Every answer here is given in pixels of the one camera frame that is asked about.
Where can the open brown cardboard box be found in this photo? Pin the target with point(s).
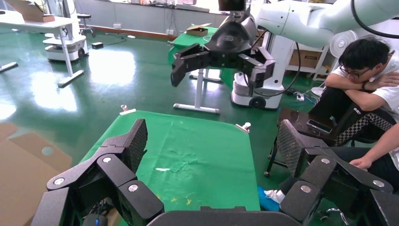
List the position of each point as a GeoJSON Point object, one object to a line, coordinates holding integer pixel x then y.
{"type": "Point", "coordinates": [25, 174]}

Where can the bare folded forearm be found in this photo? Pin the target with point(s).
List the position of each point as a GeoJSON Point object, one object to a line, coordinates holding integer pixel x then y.
{"type": "Point", "coordinates": [364, 99]}

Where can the small black box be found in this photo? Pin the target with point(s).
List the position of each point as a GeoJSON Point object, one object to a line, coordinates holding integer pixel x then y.
{"type": "Point", "coordinates": [97, 45]}

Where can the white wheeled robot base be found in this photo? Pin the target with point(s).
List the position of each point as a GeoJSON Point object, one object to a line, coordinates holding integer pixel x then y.
{"type": "Point", "coordinates": [280, 53]}
{"type": "Point", "coordinates": [65, 46]}

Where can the black smartphone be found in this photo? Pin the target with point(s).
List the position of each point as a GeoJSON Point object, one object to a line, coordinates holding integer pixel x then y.
{"type": "Point", "coordinates": [319, 126]}

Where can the hand of person in trousers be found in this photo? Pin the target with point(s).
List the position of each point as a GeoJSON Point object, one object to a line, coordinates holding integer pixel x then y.
{"type": "Point", "coordinates": [361, 163]}

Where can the dark small stool table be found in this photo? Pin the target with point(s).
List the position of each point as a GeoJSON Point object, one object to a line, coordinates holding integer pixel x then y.
{"type": "Point", "coordinates": [293, 118]}

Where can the white shelf unit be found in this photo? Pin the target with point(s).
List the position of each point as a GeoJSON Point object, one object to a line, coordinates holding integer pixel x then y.
{"type": "Point", "coordinates": [325, 62]}

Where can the black wristwatch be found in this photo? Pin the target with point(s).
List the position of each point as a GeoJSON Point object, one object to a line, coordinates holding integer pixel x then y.
{"type": "Point", "coordinates": [364, 85]}

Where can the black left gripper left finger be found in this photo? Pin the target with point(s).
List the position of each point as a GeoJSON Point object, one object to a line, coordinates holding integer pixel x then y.
{"type": "Point", "coordinates": [115, 168]}

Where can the white desk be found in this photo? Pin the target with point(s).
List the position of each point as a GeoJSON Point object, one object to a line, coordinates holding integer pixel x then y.
{"type": "Point", "coordinates": [31, 23]}

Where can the hand of person with glasses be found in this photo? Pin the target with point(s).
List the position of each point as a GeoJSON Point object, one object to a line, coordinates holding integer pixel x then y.
{"type": "Point", "coordinates": [388, 80]}

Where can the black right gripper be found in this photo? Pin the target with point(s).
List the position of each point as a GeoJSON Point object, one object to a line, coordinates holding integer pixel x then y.
{"type": "Point", "coordinates": [229, 37]}

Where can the small open cardboard box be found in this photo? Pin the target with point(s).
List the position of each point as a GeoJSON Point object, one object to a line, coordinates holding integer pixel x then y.
{"type": "Point", "coordinates": [198, 31]}

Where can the silver cloth clamp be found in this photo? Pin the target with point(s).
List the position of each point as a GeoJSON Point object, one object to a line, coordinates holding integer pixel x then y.
{"type": "Point", "coordinates": [127, 111]}
{"type": "Point", "coordinates": [243, 128]}

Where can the black round stool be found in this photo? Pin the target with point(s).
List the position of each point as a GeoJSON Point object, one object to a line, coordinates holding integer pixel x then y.
{"type": "Point", "coordinates": [84, 16]}

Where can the white standing fan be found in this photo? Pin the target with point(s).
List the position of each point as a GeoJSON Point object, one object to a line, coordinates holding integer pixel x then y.
{"type": "Point", "coordinates": [343, 43]}

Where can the white power strip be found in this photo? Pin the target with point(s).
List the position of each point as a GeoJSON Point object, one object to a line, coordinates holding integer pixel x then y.
{"type": "Point", "coordinates": [300, 97]}

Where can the white table foot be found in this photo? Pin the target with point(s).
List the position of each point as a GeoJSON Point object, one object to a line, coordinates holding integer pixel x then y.
{"type": "Point", "coordinates": [7, 67]}

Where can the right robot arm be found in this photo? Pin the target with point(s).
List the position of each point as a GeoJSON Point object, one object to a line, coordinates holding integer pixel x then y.
{"type": "Point", "coordinates": [311, 21]}

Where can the bare forearm with watch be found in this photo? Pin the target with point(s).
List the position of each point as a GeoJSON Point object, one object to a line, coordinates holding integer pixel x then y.
{"type": "Point", "coordinates": [343, 81]}

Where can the white and blue shoe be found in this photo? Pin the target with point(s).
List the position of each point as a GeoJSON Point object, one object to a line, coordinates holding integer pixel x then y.
{"type": "Point", "coordinates": [274, 196]}

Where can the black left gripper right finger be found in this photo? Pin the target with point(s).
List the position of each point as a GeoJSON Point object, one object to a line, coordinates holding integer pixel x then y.
{"type": "Point", "coordinates": [315, 168]}

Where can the table with green cloth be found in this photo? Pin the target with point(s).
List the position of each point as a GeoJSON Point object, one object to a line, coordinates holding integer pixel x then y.
{"type": "Point", "coordinates": [187, 40]}

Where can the large brown cardboard box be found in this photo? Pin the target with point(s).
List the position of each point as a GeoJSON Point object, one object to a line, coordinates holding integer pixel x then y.
{"type": "Point", "coordinates": [28, 12]}

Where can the green tablecloth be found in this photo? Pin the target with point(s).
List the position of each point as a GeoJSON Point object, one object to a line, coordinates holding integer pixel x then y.
{"type": "Point", "coordinates": [202, 149]}

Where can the seated person with glasses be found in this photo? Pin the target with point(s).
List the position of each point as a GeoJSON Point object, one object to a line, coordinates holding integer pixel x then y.
{"type": "Point", "coordinates": [364, 56]}

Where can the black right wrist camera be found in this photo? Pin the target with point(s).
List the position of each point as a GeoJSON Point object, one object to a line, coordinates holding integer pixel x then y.
{"type": "Point", "coordinates": [232, 4]}

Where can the person in black trousers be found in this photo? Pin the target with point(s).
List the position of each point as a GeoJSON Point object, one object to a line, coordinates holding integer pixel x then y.
{"type": "Point", "coordinates": [383, 174]}

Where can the bare outstretched forearm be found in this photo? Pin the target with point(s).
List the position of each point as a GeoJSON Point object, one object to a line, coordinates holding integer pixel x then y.
{"type": "Point", "coordinates": [383, 143]}

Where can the printed cardboard box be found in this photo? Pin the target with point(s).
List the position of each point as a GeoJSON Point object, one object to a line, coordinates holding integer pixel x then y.
{"type": "Point", "coordinates": [305, 59]}

